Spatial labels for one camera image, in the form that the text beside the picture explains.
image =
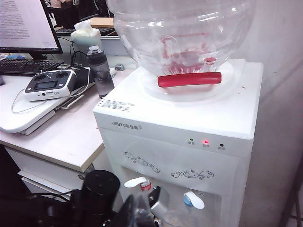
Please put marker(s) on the black pouch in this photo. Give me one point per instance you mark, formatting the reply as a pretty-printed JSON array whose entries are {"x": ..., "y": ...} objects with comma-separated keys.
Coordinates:
[{"x": 82, "y": 78}]

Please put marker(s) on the black computer monitor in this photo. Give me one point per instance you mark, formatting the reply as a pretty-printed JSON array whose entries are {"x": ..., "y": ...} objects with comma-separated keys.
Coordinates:
[{"x": 26, "y": 23}]

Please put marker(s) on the dark grey water bottle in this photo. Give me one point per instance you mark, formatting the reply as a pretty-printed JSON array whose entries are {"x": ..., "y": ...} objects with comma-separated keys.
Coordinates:
[{"x": 101, "y": 75}]

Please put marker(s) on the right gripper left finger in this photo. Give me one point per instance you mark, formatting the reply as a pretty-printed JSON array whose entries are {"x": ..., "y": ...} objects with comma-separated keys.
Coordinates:
[{"x": 132, "y": 212}]

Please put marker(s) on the wooden shelf board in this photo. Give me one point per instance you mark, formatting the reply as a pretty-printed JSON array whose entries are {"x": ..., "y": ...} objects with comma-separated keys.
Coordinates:
[{"x": 101, "y": 22}]

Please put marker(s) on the white desk drawer cabinet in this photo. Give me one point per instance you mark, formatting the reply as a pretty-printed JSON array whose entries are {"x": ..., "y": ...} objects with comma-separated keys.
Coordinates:
[{"x": 47, "y": 170}]

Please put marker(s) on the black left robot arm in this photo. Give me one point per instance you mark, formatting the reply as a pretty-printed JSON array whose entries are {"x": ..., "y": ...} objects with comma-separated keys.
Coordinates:
[{"x": 99, "y": 189}]

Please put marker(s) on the blue cold water tap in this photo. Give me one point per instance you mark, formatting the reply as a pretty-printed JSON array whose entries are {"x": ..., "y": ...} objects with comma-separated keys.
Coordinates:
[{"x": 196, "y": 201}]

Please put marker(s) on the white RC transmitter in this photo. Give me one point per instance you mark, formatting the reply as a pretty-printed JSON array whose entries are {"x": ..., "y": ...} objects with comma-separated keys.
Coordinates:
[{"x": 52, "y": 85}]

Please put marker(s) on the small silver cap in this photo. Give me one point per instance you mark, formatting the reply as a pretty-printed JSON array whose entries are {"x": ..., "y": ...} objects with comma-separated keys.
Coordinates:
[{"x": 119, "y": 67}]

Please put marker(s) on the white raised desk board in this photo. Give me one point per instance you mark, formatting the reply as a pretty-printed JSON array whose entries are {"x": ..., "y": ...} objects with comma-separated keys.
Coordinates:
[{"x": 28, "y": 118}]

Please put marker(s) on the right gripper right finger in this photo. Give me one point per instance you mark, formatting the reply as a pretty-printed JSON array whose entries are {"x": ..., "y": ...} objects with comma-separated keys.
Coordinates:
[{"x": 145, "y": 217}]

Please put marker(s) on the white water dispenser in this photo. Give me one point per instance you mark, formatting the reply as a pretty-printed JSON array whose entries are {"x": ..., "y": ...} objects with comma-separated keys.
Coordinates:
[{"x": 177, "y": 123}]

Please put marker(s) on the white tissue box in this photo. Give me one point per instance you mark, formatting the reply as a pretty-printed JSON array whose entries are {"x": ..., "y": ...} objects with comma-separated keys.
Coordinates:
[{"x": 87, "y": 40}]

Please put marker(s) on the grey partition panel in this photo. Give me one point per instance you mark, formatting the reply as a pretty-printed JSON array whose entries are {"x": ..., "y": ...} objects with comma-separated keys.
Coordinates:
[{"x": 113, "y": 52}]

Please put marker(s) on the red hot water tap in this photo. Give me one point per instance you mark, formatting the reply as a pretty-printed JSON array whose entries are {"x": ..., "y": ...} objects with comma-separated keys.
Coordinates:
[{"x": 135, "y": 182}]

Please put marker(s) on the black computer keyboard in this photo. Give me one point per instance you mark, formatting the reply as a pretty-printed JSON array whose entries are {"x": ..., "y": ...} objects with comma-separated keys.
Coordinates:
[
  {"x": 71, "y": 30},
  {"x": 26, "y": 66}
]

